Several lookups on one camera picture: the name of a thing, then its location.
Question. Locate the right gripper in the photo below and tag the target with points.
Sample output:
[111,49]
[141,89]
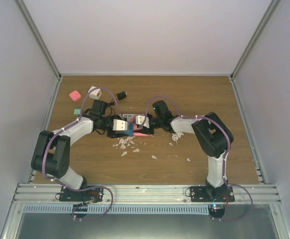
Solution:
[145,131]

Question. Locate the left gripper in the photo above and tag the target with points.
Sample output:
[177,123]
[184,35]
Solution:
[114,135]

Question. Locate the white power strip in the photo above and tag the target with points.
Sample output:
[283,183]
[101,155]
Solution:
[132,116]

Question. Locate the large pink socket block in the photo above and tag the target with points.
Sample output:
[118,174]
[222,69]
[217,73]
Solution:
[139,130]

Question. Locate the blue cube socket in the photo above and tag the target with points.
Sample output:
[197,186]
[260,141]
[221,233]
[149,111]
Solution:
[129,131]

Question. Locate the white tiger cube socket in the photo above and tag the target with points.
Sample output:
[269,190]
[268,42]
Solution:
[94,93]

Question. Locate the mint green plug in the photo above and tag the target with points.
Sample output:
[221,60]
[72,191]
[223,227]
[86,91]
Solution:
[77,111]

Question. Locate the black power adapter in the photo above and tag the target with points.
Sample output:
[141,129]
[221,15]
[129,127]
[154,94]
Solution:
[122,95]

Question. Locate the small pink plug adapter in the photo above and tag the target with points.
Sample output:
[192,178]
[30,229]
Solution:
[75,96]

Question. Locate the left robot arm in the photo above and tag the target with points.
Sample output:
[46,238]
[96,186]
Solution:
[51,156]

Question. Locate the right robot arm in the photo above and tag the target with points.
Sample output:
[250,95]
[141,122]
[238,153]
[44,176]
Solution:
[214,137]

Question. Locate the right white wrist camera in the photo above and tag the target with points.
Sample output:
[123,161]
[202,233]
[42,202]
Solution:
[142,120]

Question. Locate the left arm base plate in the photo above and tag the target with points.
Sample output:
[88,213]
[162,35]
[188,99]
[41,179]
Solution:
[91,195]

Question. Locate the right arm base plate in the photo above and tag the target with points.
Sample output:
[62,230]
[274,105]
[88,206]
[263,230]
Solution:
[209,194]

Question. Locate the grey slotted cable duct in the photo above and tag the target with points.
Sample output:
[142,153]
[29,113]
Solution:
[119,209]

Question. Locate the aluminium front rail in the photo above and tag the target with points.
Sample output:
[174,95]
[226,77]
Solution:
[147,194]

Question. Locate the left aluminium frame post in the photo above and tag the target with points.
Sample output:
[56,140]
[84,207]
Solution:
[33,28]

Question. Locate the aluminium frame post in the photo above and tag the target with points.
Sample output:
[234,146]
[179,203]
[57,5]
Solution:
[255,36]
[33,28]

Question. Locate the right aluminium frame post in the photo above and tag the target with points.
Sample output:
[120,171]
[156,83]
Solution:
[255,36]

